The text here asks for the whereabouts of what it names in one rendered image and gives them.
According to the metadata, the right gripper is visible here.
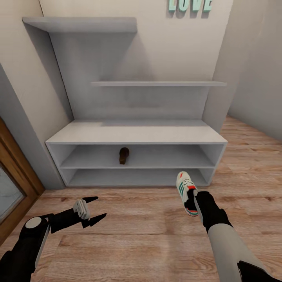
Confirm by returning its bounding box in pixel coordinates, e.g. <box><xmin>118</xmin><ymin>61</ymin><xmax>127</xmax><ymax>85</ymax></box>
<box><xmin>184</xmin><ymin>199</ymin><xmax>197</xmax><ymax>210</ymax></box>

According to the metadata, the gym shoe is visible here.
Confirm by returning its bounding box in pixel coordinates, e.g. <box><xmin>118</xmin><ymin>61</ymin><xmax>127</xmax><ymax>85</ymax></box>
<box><xmin>176</xmin><ymin>171</ymin><xmax>199</xmax><ymax>217</ymax></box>

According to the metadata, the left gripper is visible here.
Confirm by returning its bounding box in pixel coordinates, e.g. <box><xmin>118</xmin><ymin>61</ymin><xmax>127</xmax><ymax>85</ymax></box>
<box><xmin>63</xmin><ymin>197</ymin><xmax>107</xmax><ymax>228</ymax></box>

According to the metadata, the sandal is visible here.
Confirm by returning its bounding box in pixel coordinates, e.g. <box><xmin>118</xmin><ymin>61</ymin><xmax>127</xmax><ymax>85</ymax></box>
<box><xmin>119</xmin><ymin>147</ymin><xmax>129</xmax><ymax>165</ymax></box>

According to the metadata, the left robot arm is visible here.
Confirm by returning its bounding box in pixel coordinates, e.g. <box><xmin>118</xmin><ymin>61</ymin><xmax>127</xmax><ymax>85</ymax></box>
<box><xmin>0</xmin><ymin>197</ymin><xmax>107</xmax><ymax>282</ymax></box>

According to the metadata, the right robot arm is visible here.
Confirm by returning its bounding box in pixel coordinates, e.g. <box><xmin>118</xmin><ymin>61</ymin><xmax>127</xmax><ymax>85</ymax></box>
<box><xmin>184</xmin><ymin>190</ymin><xmax>282</xmax><ymax>282</ymax></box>

